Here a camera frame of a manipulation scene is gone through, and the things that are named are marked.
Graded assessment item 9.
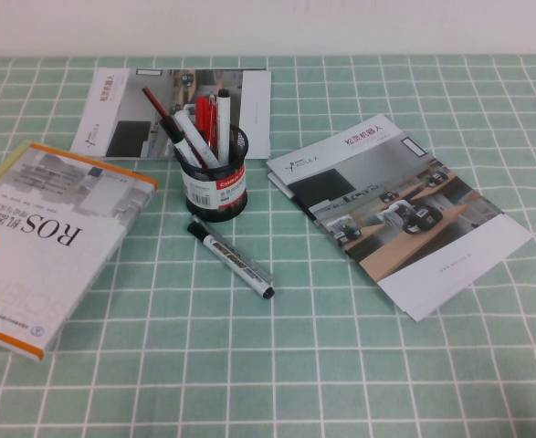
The black mesh pen holder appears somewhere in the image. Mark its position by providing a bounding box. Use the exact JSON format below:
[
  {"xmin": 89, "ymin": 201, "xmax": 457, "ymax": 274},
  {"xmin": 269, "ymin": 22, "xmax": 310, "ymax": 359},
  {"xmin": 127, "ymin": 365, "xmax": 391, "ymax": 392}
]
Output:
[{"xmin": 172, "ymin": 122, "xmax": 249, "ymax": 224}]

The robot brochure with wooden desks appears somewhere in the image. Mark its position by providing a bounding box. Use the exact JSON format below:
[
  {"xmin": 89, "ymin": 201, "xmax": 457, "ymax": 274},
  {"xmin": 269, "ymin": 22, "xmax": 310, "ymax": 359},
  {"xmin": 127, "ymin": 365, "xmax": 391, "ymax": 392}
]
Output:
[{"xmin": 266, "ymin": 113, "xmax": 534, "ymax": 323}]

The white brochure underneath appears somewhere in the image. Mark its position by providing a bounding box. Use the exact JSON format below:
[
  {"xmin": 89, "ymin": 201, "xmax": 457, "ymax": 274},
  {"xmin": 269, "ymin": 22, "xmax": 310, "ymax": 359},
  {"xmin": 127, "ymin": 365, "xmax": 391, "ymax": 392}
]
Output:
[{"xmin": 267, "ymin": 168, "xmax": 422, "ymax": 323}]

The red pen with clear clip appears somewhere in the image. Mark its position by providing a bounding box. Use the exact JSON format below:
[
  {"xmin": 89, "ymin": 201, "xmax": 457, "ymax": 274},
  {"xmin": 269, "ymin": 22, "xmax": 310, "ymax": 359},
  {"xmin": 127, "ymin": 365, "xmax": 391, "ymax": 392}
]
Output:
[{"xmin": 207, "ymin": 95, "xmax": 219, "ymax": 150}]

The yellow covered book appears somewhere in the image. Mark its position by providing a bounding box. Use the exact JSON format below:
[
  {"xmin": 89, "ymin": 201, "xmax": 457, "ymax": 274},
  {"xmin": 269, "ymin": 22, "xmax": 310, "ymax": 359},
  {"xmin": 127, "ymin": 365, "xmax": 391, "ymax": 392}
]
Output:
[{"xmin": 0, "ymin": 139, "xmax": 34, "ymax": 202}]

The black and white marker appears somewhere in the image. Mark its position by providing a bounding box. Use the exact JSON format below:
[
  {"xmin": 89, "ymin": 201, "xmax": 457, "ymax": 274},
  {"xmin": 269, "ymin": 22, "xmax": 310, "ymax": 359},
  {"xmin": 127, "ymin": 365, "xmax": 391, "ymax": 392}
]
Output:
[{"xmin": 159, "ymin": 117, "xmax": 204, "ymax": 169}]

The white printed marker black cap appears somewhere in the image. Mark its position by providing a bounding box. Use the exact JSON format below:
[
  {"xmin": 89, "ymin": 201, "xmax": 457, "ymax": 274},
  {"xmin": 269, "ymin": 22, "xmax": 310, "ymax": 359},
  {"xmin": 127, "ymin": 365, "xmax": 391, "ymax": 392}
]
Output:
[{"xmin": 186, "ymin": 218, "xmax": 277, "ymax": 301}]

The robot brochure with dark screen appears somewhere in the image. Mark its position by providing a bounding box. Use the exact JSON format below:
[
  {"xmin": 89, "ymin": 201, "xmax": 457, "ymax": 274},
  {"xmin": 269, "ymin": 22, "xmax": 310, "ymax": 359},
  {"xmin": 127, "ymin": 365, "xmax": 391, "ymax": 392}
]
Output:
[{"xmin": 69, "ymin": 67, "xmax": 273, "ymax": 161}]

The thin red pencil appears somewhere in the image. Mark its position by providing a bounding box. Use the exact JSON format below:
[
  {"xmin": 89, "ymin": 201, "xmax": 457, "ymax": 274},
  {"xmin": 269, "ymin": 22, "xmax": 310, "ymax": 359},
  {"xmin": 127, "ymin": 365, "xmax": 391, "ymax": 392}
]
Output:
[{"xmin": 141, "ymin": 86, "xmax": 171, "ymax": 124}]

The white paint marker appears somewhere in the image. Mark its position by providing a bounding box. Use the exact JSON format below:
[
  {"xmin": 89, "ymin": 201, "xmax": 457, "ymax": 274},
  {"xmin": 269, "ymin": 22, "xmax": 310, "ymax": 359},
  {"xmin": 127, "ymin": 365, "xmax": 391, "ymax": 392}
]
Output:
[{"xmin": 173, "ymin": 110, "xmax": 221, "ymax": 169}]

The red marker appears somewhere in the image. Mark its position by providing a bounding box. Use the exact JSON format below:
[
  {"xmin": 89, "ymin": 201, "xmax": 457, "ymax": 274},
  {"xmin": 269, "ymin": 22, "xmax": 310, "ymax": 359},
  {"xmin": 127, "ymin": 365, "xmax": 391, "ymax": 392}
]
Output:
[{"xmin": 195, "ymin": 94, "xmax": 212, "ymax": 138}]

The white orange ROS book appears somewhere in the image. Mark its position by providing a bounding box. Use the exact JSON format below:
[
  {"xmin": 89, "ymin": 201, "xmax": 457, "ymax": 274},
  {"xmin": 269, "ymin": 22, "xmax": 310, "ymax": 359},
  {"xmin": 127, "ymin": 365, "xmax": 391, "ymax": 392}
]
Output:
[{"xmin": 0, "ymin": 141, "xmax": 159, "ymax": 362}]

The green checked tablecloth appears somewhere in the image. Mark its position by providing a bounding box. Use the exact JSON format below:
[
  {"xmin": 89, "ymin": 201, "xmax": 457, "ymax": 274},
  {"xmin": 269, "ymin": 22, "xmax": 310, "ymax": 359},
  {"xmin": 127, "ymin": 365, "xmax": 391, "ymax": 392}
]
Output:
[{"xmin": 0, "ymin": 54, "xmax": 536, "ymax": 438}]

